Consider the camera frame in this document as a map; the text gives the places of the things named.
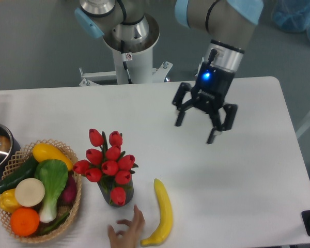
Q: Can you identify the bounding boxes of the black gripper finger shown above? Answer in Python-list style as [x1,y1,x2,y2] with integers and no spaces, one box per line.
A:
[207,103,238,144]
[172,82,195,127]

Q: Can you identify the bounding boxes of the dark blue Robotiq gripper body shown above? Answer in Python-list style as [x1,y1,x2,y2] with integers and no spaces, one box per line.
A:
[191,62,235,114]

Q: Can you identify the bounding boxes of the red tulip bouquet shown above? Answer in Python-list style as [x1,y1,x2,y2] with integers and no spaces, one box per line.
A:
[72,128,140,207]

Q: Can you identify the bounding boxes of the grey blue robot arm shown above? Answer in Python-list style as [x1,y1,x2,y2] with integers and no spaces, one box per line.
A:
[74,1,264,144]

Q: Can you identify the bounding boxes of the dark grey ribbed vase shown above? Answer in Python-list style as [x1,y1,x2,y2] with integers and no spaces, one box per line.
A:
[97,177,134,207]

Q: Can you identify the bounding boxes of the person's hand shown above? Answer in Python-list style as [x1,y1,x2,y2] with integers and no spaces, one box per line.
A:
[107,205,145,248]

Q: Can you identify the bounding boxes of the blue plastic bag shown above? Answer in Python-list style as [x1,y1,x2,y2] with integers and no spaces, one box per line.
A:
[271,1,310,41]

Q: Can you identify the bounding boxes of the yellow banana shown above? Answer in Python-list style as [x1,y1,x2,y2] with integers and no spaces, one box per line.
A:
[140,178,174,247]

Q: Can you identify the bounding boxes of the purple sweet potato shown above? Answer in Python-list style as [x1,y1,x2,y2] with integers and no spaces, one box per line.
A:
[61,174,77,204]

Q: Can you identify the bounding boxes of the green bok choy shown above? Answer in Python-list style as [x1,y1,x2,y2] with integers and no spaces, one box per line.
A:
[35,159,68,223]

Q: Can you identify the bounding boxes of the yellow squash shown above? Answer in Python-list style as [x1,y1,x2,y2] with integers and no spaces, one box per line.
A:
[32,143,73,171]

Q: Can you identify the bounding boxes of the woven wicker basket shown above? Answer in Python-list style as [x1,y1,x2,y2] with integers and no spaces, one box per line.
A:
[0,139,82,244]

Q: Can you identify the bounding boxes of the dark green cucumber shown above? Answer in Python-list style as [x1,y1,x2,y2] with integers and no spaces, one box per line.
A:
[0,156,39,194]

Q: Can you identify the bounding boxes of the green chili pepper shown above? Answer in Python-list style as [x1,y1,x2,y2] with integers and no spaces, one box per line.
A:
[38,212,70,236]

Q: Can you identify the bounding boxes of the orange fruit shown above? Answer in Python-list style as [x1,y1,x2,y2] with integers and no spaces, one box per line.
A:
[10,207,40,237]

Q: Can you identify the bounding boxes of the yellow bell pepper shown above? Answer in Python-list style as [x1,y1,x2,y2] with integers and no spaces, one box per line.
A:
[0,189,22,213]

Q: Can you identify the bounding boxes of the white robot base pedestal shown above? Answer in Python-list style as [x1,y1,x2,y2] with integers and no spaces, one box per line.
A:
[80,13,173,86]

